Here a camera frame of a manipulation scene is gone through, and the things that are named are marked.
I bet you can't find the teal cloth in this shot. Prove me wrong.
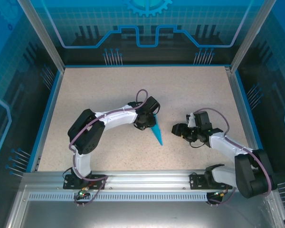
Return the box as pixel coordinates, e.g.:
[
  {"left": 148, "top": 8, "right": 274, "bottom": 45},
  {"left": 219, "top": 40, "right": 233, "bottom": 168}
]
[{"left": 149, "top": 113, "right": 164, "bottom": 146}]

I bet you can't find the grey sheet metal tray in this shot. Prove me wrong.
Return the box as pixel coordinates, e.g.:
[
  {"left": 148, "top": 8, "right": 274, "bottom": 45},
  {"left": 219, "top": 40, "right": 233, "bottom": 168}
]
[{"left": 4, "top": 185, "right": 285, "bottom": 228}]

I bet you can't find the aluminium mounting beam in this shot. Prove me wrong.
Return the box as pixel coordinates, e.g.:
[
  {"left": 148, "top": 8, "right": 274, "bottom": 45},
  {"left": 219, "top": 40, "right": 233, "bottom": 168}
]
[{"left": 21, "top": 170, "right": 275, "bottom": 190}]

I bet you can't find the blue printed side panel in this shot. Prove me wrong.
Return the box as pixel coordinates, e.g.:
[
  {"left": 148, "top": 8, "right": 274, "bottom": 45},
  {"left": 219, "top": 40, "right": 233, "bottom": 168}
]
[
  {"left": 237, "top": 0, "right": 285, "bottom": 228},
  {"left": 0, "top": 0, "right": 62, "bottom": 228}
]

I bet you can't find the blue printed circuit-pattern panel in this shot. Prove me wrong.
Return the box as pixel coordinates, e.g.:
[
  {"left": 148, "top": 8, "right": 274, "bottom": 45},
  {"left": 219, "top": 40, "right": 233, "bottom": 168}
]
[{"left": 29, "top": 0, "right": 264, "bottom": 66}]

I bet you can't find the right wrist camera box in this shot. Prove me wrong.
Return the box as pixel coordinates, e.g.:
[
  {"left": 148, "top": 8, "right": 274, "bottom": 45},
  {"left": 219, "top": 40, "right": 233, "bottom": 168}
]
[{"left": 185, "top": 113, "right": 196, "bottom": 128}]

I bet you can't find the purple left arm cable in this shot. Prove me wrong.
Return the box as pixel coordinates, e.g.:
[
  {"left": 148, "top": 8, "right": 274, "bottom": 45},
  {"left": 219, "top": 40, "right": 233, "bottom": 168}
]
[{"left": 68, "top": 89, "right": 149, "bottom": 207}]

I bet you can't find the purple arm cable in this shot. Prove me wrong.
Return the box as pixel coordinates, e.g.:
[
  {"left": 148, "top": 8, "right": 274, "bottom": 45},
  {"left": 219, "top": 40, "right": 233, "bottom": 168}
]
[
  {"left": 68, "top": 89, "right": 149, "bottom": 207},
  {"left": 196, "top": 107, "right": 272, "bottom": 206}
]

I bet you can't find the aluminium side rail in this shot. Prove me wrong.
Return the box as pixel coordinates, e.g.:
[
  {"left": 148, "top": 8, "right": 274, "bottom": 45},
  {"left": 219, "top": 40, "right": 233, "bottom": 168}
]
[{"left": 224, "top": 66, "right": 263, "bottom": 172}]

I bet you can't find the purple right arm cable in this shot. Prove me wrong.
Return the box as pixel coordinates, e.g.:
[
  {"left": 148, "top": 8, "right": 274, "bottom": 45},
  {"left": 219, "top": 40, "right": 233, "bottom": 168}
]
[{"left": 196, "top": 107, "right": 272, "bottom": 206}]

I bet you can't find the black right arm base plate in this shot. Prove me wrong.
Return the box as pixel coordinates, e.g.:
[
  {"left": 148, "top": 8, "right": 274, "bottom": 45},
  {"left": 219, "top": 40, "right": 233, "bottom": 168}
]
[{"left": 189, "top": 172, "right": 231, "bottom": 190}]

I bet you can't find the cable connector with orange tip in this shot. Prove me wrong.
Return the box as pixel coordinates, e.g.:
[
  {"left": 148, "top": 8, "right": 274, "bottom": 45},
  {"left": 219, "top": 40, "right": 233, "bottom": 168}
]
[{"left": 212, "top": 190, "right": 230, "bottom": 198}]

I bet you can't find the slotted metal cable duct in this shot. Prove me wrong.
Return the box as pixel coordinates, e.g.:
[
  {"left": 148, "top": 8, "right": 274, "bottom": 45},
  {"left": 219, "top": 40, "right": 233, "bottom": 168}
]
[{"left": 27, "top": 192, "right": 209, "bottom": 202}]

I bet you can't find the cable connector with green light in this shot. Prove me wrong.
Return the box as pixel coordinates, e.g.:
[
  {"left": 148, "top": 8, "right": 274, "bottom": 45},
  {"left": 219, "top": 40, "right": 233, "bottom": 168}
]
[{"left": 77, "top": 186, "right": 90, "bottom": 198}]

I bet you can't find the blue table border frame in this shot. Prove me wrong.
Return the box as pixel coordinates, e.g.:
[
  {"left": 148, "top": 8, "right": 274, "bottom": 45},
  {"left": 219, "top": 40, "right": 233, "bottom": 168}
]
[{"left": 26, "top": 64, "right": 271, "bottom": 173}]

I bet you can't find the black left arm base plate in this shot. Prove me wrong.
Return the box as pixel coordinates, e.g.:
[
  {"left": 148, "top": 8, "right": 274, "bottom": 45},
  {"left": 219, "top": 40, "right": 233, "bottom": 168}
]
[{"left": 63, "top": 173, "right": 106, "bottom": 190}]

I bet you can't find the aluminium frame post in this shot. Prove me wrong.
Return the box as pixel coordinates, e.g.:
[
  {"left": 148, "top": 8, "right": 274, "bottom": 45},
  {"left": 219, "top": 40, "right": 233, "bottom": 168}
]
[
  {"left": 17, "top": 0, "right": 66, "bottom": 72},
  {"left": 229, "top": 0, "right": 276, "bottom": 73}
]

